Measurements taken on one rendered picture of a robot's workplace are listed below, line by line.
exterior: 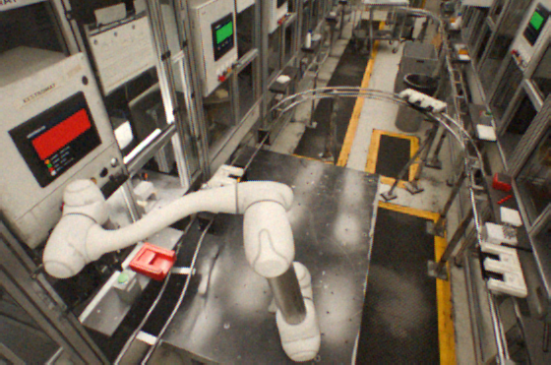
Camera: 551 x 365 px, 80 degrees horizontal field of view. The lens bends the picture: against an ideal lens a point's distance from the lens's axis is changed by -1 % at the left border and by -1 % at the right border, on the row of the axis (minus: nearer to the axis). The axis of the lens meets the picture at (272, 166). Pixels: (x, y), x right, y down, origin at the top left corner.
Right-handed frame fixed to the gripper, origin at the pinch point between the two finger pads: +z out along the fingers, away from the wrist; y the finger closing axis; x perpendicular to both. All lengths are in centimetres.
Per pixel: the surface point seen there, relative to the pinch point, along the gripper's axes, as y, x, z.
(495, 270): -69, 150, 26
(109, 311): 9.3, -3.5, 20.9
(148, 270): -9.5, 2.9, 15.5
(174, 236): -32.5, 0.6, 21.0
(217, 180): -80, 0, 24
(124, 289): 3.6, 2.8, 10.0
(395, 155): -268, 114, 112
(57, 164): -1.7, -7.0, -45.9
